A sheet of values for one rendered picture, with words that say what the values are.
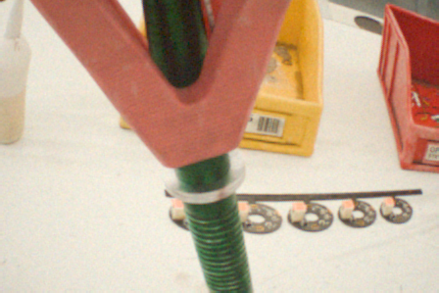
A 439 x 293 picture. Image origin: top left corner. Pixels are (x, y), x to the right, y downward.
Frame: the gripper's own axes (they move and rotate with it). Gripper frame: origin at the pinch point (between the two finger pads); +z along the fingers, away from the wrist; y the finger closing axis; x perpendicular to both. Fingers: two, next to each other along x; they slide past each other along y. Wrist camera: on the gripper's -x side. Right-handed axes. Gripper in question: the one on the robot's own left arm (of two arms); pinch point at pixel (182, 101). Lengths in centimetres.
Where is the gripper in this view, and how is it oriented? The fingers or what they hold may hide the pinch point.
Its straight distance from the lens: 20.1
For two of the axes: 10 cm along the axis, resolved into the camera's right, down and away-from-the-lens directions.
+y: -3.1, -5.4, 7.8
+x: -9.4, 2.9, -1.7
